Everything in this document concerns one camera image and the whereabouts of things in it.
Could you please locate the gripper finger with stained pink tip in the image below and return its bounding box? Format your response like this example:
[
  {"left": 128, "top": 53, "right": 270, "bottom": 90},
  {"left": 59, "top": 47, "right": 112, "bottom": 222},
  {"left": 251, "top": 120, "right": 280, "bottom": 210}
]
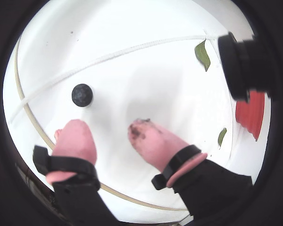
[{"left": 127, "top": 118, "right": 254, "bottom": 226}]

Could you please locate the gripper finger with pink tip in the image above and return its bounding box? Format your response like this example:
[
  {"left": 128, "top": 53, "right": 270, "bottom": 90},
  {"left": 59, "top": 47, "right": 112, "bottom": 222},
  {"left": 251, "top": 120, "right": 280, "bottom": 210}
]
[{"left": 32, "top": 119, "right": 123, "bottom": 226}]

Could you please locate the red collapsible silicone cup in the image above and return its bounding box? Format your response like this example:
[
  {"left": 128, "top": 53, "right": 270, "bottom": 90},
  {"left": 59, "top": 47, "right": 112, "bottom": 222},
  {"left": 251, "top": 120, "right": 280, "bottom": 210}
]
[{"left": 235, "top": 90, "right": 266, "bottom": 142}]

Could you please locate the large dark blueberry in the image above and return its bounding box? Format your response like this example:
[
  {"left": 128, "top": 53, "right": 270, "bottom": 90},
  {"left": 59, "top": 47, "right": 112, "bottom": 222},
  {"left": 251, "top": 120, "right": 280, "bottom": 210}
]
[{"left": 71, "top": 83, "right": 94, "bottom": 108}]

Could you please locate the white paper sheet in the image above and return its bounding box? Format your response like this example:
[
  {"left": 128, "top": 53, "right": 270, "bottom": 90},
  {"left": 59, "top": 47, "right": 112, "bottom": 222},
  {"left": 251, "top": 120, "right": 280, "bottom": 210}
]
[{"left": 21, "top": 35, "right": 236, "bottom": 210}]

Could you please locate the small narrow green leaf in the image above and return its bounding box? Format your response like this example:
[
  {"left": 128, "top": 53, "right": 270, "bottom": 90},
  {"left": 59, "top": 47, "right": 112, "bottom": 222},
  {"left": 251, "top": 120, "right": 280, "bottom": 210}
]
[{"left": 217, "top": 127, "right": 228, "bottom": 150}]

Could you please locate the large green leaf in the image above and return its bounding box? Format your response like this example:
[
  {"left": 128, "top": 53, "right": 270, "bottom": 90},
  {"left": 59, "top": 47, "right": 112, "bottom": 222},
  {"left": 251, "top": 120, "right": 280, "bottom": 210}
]
[{"left": 194, "top": 39, "right": 211, "bottom": 72}]

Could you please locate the long white ridged rod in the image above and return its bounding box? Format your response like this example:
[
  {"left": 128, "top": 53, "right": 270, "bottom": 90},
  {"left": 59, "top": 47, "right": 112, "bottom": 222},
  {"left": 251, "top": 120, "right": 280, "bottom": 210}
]
[{"left": 9, "top": 34, "right": 208, "bottom": 124}]

